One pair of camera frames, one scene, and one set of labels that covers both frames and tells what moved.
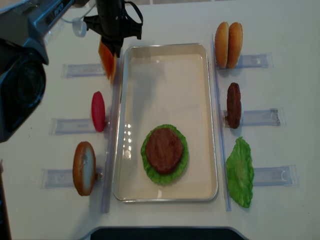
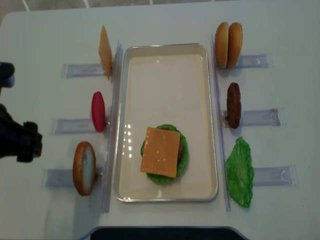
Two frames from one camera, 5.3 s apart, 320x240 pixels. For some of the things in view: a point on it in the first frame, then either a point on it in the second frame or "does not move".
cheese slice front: [109, 60] -> [160, 151]
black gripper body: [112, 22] -> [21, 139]
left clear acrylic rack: [63, 178] does not move
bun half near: [234, 44] does not move
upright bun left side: [84, 168] does not move
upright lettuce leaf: [240, 172] does not move
